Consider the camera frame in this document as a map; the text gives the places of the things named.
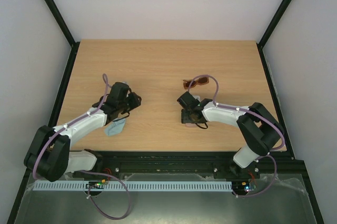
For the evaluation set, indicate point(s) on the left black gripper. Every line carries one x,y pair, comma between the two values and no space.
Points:
135,102

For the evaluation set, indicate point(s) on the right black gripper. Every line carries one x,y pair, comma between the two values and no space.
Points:
188,116

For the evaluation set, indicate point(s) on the pink glasses case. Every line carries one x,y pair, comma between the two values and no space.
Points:
190,125

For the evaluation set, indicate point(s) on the brown rectangular sunglasses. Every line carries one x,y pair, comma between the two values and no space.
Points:
202,80

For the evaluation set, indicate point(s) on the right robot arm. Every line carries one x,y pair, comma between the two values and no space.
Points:
261,131

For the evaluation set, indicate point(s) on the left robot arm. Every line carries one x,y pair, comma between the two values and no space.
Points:
50,156

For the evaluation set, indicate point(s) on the blue cleaning cloth lower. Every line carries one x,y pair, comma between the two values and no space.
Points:
115,127

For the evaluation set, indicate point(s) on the metal floor plate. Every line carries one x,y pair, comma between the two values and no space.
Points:
284,202

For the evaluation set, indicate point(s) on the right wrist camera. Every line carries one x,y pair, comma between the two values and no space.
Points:
196,99

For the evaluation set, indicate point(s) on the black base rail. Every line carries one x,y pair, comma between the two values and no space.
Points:
220,165

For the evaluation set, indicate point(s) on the light blue cable duct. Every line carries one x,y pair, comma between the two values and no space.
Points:
136,186

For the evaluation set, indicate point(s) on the left black frame post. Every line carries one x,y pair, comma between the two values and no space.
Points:
61,22

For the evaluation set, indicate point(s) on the black frame post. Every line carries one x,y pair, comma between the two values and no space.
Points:
273,23
61,22

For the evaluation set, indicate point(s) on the right black frame post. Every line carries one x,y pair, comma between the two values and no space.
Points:
273,23

